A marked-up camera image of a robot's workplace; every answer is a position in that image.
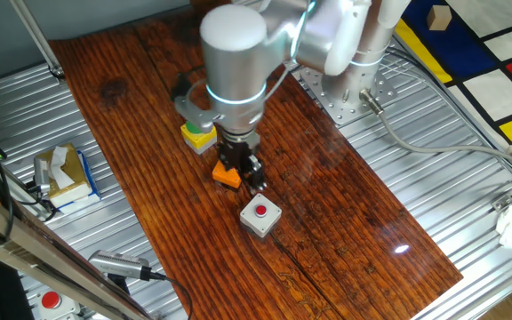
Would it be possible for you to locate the small wooden cube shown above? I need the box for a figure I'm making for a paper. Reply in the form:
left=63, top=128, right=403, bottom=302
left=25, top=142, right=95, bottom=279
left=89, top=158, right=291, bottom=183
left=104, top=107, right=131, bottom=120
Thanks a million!
left=426, top=4, right=453, bottom=32

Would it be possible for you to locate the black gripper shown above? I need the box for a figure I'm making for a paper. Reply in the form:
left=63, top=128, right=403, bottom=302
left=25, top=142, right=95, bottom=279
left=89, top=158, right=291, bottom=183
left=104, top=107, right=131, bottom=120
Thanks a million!
left=216, top=126, right=268, bottom=196

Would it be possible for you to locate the black cable of ribbed camera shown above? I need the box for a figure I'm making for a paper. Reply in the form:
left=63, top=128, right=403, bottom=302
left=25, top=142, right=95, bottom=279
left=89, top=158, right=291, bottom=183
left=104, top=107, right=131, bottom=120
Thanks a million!
left=147, top=268, right=195, bottom=320

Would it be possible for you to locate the orange box red button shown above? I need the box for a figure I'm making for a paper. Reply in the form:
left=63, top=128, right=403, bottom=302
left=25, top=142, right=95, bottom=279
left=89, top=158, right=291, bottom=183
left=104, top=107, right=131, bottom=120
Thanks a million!
left=212, top=159, right=243, bottom=190

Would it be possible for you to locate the yellow box green button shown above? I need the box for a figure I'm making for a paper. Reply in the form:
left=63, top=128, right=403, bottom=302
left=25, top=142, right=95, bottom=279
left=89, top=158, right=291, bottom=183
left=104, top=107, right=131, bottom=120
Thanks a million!
left=180, top=120, right=218, bottom=156

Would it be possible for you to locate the gold tissue box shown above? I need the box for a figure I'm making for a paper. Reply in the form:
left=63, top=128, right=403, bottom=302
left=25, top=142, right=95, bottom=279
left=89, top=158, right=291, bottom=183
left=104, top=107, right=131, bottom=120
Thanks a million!
left=33, top=142, right=93, bottom=208

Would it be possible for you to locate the grey control box red button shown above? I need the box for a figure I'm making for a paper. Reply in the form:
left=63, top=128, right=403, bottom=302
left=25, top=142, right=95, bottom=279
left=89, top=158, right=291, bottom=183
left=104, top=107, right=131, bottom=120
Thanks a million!
left=33, top=288, right=83, bottom=320

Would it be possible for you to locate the metal frame bar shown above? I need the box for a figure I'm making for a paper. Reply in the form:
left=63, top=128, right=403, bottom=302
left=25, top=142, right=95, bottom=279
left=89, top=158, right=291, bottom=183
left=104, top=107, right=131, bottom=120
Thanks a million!
left=0, top=181, right=153, bottom=320

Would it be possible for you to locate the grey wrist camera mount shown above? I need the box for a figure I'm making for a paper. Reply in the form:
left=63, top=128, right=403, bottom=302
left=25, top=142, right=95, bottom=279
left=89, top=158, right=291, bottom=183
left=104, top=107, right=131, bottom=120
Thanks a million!
left=170, top=72, right=221, bottom=133

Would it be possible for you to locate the blue white tissue pack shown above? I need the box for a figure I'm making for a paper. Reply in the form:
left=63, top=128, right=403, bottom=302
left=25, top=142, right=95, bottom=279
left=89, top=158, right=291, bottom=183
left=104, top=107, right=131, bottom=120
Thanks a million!
left=55, top=149, right=102, bottom=215

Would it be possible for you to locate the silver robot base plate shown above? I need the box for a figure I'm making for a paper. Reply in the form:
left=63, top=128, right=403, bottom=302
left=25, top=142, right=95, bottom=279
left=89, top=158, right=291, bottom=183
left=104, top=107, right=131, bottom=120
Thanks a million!
left=299, top=65, right=398, bottom=125

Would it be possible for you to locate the colourful block pattern cloth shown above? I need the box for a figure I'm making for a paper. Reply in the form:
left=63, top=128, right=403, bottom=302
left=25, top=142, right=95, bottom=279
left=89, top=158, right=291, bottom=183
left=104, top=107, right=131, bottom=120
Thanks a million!
left=392, top=0, right=512, bottom=148

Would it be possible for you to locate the thick grey base cable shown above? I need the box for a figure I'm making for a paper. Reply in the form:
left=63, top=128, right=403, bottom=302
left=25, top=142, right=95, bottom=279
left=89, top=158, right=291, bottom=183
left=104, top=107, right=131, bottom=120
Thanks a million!
left=357, top=87, right=512, bottom=177

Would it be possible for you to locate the metal corner bracket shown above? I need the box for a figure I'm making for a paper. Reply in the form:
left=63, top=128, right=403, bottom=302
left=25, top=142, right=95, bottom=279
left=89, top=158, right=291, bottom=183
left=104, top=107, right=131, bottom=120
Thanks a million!
left=490, top=193, right=512, bottom=213

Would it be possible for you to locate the grey metal rod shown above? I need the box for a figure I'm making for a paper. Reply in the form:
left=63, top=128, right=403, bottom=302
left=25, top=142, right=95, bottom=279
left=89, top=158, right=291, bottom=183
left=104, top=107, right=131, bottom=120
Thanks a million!
left=9, top=0, right=67, bottom=82

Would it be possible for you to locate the small silver device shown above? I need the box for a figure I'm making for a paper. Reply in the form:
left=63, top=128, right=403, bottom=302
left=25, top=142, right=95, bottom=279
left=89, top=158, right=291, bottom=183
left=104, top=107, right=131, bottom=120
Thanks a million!
left=32, top=156, right=53, bottom=196

